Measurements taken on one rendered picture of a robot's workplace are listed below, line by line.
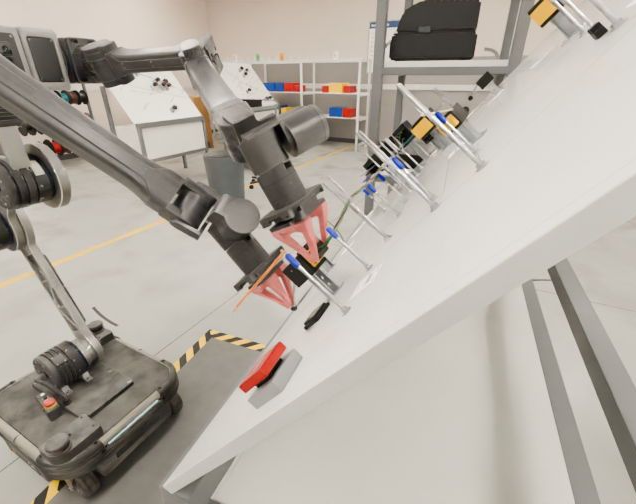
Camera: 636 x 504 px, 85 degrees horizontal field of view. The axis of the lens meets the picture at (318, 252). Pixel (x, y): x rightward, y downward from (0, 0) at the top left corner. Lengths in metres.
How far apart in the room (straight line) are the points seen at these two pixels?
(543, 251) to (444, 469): 0.57
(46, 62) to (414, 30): 1.18
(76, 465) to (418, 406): 1.21
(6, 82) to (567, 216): 0.63
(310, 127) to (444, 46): 1.04
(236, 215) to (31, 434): 1.39
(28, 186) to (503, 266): 1.24
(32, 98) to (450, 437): 0.86
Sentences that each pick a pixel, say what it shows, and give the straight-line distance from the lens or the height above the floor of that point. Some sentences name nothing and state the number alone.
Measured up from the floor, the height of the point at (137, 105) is 1.07.
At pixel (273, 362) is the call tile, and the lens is 0.41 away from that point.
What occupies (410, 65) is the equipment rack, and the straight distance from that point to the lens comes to 1.48.
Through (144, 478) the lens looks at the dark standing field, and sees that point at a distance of 1.77.
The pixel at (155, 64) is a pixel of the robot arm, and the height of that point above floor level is 1.44.
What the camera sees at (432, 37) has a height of 1.53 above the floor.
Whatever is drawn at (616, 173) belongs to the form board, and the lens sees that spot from 0.23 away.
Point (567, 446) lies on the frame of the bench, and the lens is 0.87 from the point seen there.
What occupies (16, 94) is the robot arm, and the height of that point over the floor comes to 1.39.
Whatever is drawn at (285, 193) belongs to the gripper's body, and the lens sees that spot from 0.50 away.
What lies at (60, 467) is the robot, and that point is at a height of 0.23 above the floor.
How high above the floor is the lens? 1.41
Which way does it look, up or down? 27 degrees down
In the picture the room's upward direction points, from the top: straight up
